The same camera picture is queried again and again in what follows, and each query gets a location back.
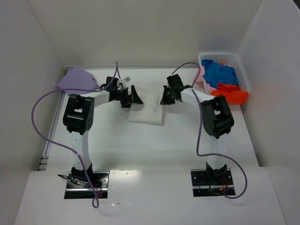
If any pink t shirt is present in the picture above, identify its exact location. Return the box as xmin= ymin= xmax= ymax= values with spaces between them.
xmin=194 ymin=65 xmax=217 ymax=95

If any aluminium rail bracket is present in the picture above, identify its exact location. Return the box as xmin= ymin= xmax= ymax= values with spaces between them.
xmin=38 ymin=156 xmax=49 ymax=171

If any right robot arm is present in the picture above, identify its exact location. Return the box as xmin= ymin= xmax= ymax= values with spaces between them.
xmin=160 ymin=74 xmax=234 ymax=183

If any blue t shirt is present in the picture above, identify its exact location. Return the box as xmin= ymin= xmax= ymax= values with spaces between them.
xmin=201 ymin=60 xmax=239 ymax=89

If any folded purple t shirt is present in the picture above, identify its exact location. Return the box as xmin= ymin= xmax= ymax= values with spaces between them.
xmin=57 ymin=66 xmax=99 ymax=95

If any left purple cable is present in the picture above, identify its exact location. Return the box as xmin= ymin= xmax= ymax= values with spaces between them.
xmin=31 ymin=61 xmax=122 ymax=209

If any purple cable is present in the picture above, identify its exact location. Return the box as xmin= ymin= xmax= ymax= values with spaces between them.
xmin=31 ymin=61 xmax=122 ymax=209
xmin=171 ymin=62 xmax=248 ymax=199

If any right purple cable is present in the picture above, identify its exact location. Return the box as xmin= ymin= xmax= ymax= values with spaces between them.
xmin=171 ymin=62 xmax=248 ymax=199

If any orange t shirt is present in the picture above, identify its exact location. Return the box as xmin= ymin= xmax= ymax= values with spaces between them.
xmin=211 ymin=83 xmax=248 ymax=105

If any white t shirt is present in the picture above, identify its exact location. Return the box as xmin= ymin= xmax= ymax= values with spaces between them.
xmin=127 ymin=88 xmax=166 ymax=126

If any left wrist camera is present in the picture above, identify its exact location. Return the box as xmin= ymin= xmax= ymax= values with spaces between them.
xmin=121 ymin=77 xmax=131 ymax=86

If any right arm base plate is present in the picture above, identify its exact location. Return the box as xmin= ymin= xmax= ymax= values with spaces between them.
xmin=190 ymin=169 xmax=236 ymax=197

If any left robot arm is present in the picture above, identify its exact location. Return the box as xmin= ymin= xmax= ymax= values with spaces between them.
xmin=63 ymin=76 xmax=143 ymax=186

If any white plastic basket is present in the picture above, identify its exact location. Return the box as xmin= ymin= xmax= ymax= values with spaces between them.
xmin=198 ymin=52 xmax=251 ymax=93

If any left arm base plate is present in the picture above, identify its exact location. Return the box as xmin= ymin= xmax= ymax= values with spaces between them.
xmin=64 ymin=172 xmax=109 ymax=199

